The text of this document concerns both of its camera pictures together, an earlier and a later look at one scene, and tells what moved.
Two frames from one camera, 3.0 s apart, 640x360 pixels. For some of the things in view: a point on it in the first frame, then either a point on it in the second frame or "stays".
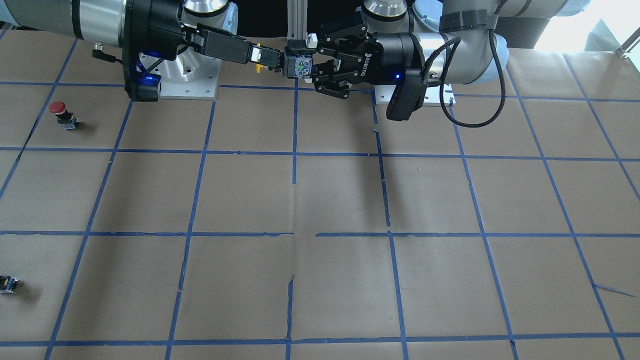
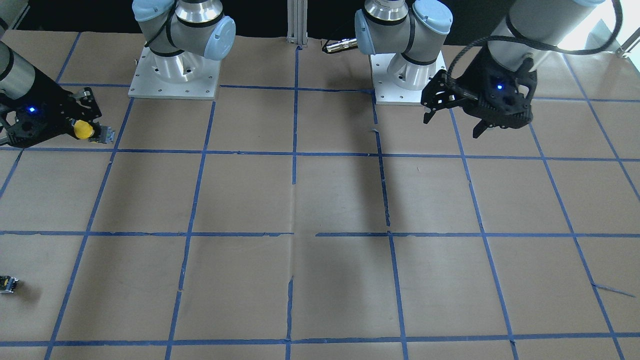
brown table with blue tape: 275,223 stays
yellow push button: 296,65 -> 83,129
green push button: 7,284 stays
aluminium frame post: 297,19 stays
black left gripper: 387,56 -> 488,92
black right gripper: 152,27 -> 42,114
